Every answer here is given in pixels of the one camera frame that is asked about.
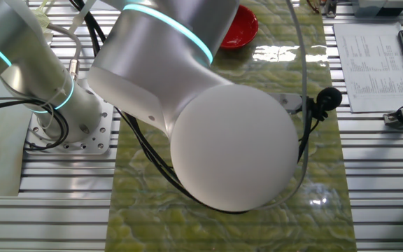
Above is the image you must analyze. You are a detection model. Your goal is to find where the small metal bracket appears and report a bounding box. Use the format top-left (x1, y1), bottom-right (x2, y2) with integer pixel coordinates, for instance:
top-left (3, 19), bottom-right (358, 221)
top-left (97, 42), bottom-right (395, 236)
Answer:
top-left (322, 0), bottom-right (339, 19)

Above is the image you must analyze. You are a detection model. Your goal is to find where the printed table paper sheet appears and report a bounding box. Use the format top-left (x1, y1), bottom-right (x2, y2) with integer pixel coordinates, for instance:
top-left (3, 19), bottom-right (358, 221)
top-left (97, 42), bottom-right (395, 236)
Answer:
top-left (333, 22), bottom-right (403, 113)

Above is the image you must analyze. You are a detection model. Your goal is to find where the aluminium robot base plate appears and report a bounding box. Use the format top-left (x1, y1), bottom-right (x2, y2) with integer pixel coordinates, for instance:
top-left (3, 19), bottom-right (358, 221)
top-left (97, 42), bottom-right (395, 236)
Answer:
top-left (24, 78), bottom-right (118, 156)

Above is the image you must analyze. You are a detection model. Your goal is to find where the grey robot hose with connector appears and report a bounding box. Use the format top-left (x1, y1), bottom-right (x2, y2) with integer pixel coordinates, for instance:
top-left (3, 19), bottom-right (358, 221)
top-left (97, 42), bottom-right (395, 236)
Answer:
top-left (45, 22), bottom-right (83, 81)

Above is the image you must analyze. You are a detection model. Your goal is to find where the green marble pattern mat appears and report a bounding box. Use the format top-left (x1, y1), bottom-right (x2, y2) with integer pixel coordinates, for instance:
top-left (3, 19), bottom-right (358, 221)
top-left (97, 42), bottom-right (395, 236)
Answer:
top-left (105, 0), bottom-right (358, 252)

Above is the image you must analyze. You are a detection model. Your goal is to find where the yellow-green fly swatter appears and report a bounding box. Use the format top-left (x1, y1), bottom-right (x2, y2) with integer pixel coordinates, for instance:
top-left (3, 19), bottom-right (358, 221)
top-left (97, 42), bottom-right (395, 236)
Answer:
top-left (35, 0), bottom-right (54, 31)

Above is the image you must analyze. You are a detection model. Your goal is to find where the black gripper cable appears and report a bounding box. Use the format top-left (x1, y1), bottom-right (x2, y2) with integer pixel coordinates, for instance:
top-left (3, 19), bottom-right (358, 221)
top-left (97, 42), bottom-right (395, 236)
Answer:
top-left (69, 0), bottom-right (328, 215)

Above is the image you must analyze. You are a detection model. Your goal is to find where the grey metal block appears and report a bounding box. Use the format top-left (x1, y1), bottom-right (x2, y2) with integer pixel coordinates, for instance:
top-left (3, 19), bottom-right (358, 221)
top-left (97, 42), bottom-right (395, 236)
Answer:
top-left (351, 0), bottom-right (403, 18)

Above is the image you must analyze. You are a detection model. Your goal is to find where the red bowl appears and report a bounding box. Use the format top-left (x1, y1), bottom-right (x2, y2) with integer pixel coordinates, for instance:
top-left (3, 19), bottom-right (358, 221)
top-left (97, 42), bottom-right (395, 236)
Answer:
top-left (220, 3), bottom-right (260, 50)

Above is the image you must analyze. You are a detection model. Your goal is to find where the black foam microphone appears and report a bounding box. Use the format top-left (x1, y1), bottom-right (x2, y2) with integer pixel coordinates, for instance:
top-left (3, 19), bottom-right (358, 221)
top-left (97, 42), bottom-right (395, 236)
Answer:
top-left (313, 86), bottom-right (344, 122)

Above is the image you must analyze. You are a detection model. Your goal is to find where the black cable bundle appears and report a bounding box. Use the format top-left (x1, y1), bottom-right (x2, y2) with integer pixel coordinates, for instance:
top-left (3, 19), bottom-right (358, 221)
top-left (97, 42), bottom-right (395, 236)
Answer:
top-left (0, 97), bottom-right (71, 151)

